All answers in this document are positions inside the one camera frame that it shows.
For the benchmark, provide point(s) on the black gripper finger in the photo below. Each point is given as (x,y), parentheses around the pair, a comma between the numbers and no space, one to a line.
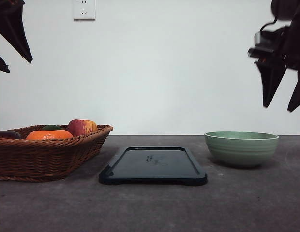
(3,66)
(12,28)

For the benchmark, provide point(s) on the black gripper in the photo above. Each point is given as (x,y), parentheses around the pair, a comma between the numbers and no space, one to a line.
(271,74)

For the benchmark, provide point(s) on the light green bowl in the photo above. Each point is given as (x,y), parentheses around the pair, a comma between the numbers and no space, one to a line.
(241,148)

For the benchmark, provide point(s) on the brown wicker basket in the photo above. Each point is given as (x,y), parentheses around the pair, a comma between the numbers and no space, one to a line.
(46,152)

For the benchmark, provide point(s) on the dark purple fruit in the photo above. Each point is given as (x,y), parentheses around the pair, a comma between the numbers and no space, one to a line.
(9,134)

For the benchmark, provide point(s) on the green fruit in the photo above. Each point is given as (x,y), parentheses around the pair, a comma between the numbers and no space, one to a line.
(51,127)

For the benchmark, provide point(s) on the orange fruit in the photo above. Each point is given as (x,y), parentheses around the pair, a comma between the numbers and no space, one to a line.
(49,134)

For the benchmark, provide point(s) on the red yellow apple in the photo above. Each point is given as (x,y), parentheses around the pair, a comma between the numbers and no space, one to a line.
(79,127)

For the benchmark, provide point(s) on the dark green rectangular tray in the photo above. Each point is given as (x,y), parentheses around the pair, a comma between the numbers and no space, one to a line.
(153,165)

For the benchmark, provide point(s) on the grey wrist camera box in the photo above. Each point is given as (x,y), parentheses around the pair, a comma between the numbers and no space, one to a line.
(275,40)

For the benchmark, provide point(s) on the black camera cable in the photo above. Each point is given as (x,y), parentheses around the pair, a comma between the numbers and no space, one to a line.
(268,24)

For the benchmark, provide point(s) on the white wall socket left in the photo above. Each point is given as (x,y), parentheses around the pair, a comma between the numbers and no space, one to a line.
(84,10)

